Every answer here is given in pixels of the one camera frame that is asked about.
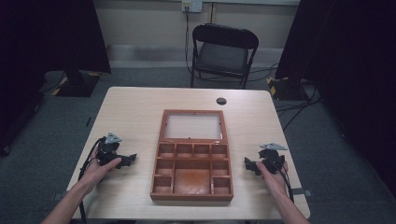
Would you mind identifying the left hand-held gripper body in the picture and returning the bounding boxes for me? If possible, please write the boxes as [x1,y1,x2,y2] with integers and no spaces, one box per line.
[96,132,126,167]

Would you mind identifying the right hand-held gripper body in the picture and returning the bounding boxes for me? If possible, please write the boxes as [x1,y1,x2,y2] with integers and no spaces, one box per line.
[255,142,289,175]

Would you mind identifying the person's right hand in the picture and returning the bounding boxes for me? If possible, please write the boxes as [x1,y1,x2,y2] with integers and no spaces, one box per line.
[255,161,290,198]

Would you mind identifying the person's left hand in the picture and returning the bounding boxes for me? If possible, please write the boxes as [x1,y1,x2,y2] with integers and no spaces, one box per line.
[78,149,122,189]

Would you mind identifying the wooden compartment box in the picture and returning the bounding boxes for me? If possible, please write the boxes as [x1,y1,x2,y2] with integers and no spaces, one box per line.
[149,108,234,202]

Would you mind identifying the black yellow striped box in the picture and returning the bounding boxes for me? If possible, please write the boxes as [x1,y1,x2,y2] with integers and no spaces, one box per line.
[266,76,310,102]

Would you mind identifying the black stand base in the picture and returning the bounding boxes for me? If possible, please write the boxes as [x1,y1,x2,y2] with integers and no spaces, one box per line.
[51,70,103,98]

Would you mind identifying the black curtain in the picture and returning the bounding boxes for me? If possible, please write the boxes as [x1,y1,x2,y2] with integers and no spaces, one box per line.
[0,0,112,157]
[275,0,396,199]

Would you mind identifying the black folding chair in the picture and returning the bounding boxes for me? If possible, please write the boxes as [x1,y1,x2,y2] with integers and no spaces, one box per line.
[190,22,260,91]

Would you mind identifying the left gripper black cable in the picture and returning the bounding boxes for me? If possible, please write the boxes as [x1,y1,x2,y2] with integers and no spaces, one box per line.
[78,136,107,224]

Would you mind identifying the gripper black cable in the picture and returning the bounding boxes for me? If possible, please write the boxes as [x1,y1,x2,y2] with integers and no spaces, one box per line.
[278,154,295,203]
[78,136,107,224]

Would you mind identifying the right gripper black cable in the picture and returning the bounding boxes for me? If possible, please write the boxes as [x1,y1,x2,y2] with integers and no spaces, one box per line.
[278,154,295,203]

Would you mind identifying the black floor cables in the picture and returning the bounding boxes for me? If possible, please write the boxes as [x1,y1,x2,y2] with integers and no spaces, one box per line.
[248,63,325,133]

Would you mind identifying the black power cable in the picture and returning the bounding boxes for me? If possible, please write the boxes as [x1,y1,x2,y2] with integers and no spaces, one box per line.
[184,6,193,76]

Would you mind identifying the white wall socket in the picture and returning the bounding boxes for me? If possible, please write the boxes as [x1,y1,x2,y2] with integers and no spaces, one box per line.
[181,0,204,14]

